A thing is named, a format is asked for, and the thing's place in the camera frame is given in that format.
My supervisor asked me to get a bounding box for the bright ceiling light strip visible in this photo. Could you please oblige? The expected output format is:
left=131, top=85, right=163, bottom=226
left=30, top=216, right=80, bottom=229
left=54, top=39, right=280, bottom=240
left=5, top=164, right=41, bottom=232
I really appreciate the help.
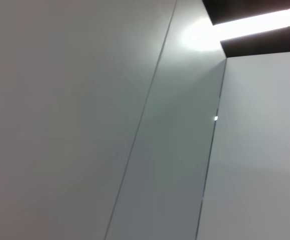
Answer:
left=211, top=4, right=290, bottom=41

